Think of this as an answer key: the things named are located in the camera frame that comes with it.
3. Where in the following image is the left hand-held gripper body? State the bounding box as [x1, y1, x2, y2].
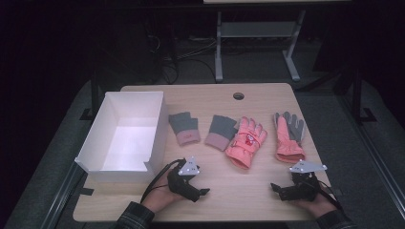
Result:
[166, 156, 202, 203]

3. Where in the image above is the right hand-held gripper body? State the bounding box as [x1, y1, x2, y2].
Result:
[283, 159, 329, 202]

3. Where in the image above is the pink ski glove with print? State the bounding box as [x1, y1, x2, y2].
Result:
[224, 115, 268, 170]

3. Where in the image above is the grey pink fingerless knit glove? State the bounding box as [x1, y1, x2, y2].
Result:
[203, 114, 239, 152]
[168, 112, 202, 147]

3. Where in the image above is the white box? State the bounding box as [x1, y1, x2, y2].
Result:
[74, 91, 169, 184]

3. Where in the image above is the person's right hand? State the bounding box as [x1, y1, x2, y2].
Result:
[294, 186, 338, 219]

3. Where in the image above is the person's left hand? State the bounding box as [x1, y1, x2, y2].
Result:
[140, 173, 186, 214]

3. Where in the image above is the pink ski glove grey palm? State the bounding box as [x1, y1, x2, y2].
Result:
[272, 111, 307, 164]

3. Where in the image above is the black metal stand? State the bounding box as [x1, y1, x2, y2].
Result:
[350, 68, 377, 124]

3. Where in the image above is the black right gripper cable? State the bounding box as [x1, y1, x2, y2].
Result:
[317, 179, 344, 211]

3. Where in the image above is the metal floor rail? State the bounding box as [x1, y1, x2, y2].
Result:
[39, 161, 88, 229]
[337, 94, 405, 212]

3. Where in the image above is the bundle of floor cables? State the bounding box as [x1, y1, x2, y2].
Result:
[144, 30, 218, 85]

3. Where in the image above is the grey metal desk frame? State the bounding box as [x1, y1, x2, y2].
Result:
[214, 9, 307, 83]

